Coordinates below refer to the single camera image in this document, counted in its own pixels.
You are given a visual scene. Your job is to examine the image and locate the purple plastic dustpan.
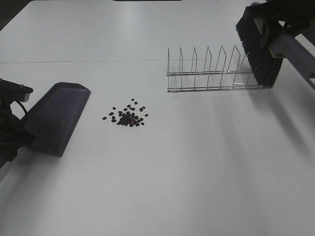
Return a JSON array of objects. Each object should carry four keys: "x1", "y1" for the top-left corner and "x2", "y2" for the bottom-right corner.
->
[{"x1": 25, "y1": 82, "x2": 91, "y2": 157}]

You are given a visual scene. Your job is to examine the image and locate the pile of coffee beans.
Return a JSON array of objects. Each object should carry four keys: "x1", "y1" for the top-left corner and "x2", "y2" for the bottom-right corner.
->
[{"x1": 101, "y1": 98, "x2": 149, "y2": 127}]

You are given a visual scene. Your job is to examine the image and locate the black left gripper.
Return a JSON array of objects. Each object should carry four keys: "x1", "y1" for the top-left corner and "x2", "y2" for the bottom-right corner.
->
[{"x1": 0, "y1": 108, "x2": 37, "y2": 162}]

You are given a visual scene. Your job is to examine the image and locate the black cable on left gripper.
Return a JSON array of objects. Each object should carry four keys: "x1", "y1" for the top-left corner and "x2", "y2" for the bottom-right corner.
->
[{"x1": 9, "y1": 99, "x2": 29, "y2": 123}]

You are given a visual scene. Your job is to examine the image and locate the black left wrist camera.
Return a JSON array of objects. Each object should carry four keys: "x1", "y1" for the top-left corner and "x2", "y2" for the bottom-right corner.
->
[{"x1": 0, "y1": 79, "x2": 33, "y2": 102}]

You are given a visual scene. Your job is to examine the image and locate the chrome wire dish rack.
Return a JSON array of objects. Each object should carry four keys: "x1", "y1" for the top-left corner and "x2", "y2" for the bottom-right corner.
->
[{"x1": 166, "y1": 45, "x2": 264, "y2": 92}]

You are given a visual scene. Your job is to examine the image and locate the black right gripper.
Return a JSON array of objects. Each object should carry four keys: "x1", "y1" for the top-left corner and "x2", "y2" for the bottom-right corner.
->
[{"x1": 251, "y1": 0, "x2": 315, "y2": 34}]

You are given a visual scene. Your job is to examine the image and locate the purple brush black bristles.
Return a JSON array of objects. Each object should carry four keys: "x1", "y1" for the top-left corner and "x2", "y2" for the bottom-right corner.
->
[{"x1": 236, "y1": 2, "x2": 315, "y2": 88}]

